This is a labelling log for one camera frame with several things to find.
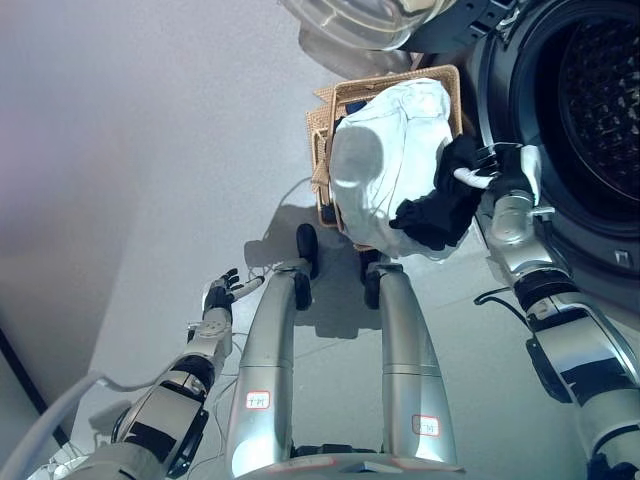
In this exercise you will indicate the brown woven laundry basket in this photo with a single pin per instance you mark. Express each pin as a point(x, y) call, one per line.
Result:
point(320, 120)

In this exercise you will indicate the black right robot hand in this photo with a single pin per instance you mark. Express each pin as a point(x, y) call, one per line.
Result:
point(510, 175)

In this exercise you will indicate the black left robot foot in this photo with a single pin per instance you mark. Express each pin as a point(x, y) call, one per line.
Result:
point(306, 245)

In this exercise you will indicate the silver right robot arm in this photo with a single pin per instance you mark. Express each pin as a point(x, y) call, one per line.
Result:
point(520, 240)

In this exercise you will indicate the grey robot torso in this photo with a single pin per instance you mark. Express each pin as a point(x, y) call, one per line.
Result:
point(365, 467)

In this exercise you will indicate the black garment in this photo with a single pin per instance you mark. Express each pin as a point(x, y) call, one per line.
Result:
point(440, 215)

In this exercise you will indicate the round glass washer door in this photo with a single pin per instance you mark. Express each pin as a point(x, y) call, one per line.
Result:
point(350, 25)

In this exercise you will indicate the black right robot foot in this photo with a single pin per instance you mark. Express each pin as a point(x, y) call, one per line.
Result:
point(370, 259)

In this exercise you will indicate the dark blue garment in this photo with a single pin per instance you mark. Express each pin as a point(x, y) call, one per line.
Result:
point(356, 107)

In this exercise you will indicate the grey front-load washing machine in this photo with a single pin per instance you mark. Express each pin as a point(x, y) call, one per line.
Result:
point(500, 75)

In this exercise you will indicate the silver left robot leg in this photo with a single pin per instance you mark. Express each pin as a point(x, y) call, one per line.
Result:
point(265, 370)

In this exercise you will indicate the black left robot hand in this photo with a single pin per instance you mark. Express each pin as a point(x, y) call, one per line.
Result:
point(222, 295)

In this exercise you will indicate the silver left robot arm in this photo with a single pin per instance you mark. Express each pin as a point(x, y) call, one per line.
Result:
point(165, 415)

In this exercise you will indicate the black robot foot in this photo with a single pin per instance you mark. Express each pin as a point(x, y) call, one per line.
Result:
point(370, 259)
point(306, 245)

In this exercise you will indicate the white garment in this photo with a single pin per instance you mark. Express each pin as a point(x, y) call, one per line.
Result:
point(400, 150)

